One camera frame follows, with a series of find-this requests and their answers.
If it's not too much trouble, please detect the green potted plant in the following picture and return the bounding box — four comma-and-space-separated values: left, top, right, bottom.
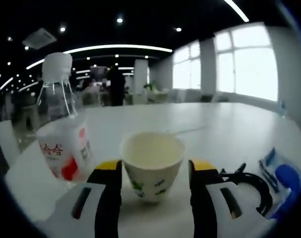
143, 82, 161, 95

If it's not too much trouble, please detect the white paper cup green print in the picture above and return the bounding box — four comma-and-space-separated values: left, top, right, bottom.
120, 132, 186, 204

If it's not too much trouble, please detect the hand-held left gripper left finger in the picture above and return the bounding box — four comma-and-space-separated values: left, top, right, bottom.
35, 160, 123, 238

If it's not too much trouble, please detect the blue tissue pack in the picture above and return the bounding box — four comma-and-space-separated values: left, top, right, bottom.
257, 147, 301, 219

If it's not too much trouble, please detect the clear water bottle red label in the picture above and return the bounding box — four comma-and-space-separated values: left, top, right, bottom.
35, 53, 96, 183

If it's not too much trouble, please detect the black cable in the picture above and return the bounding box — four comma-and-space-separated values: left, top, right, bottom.
220, 162, 274, 219

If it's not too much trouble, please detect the small clear bottle blue label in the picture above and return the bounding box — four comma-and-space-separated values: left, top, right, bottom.
279, 100, 288, 118

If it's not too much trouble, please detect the large window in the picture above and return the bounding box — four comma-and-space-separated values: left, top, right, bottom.
172, 24, 279, 103

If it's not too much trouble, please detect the white tabletop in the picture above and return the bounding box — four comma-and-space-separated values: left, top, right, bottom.
5, 102, 301, 238

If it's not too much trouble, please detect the curved ceiling light strip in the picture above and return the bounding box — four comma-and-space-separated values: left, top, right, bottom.
25, 44, 174, 70

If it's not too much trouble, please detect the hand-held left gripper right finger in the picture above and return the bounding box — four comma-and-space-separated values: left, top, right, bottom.
188, 160, 277, 238

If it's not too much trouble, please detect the ceiling air conditioner unit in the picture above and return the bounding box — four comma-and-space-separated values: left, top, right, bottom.
22, 27, 58, 50

